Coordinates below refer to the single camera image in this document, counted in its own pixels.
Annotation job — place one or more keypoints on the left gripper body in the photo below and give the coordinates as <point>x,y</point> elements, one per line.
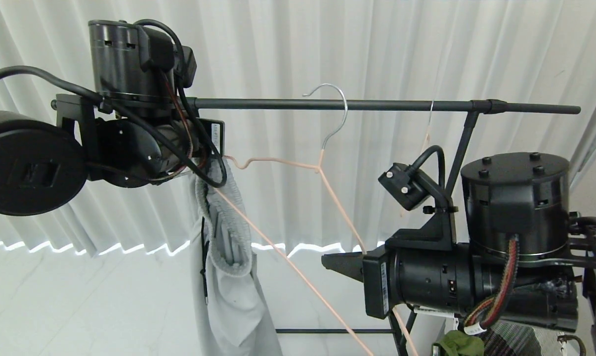
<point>125,163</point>

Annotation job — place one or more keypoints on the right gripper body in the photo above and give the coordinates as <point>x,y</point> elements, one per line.
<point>426,282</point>

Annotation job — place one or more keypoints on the green garment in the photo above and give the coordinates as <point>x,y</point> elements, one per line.
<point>456,343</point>

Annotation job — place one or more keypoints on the pink clothes hanger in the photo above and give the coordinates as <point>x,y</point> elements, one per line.
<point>320,163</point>
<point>430,113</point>

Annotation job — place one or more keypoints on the pale grey shorts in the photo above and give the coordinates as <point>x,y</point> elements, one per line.
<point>238,306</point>

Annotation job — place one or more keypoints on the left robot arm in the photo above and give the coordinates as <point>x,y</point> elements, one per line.
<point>31,163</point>

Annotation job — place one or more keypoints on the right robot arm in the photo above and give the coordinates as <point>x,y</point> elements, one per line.
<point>515,198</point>

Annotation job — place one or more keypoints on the white laundry basket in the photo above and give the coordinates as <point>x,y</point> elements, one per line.
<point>520,341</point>

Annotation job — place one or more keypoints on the black clothes rack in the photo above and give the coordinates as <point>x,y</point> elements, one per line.
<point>377,105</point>

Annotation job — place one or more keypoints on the white curtain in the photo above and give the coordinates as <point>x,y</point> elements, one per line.
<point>327,49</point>

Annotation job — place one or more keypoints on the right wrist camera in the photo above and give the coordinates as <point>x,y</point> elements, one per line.
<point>404,185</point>

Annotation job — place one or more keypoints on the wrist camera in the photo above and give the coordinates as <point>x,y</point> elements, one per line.
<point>404,185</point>
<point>184,64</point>

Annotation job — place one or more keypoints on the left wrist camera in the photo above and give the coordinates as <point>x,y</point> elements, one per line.
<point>184,64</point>

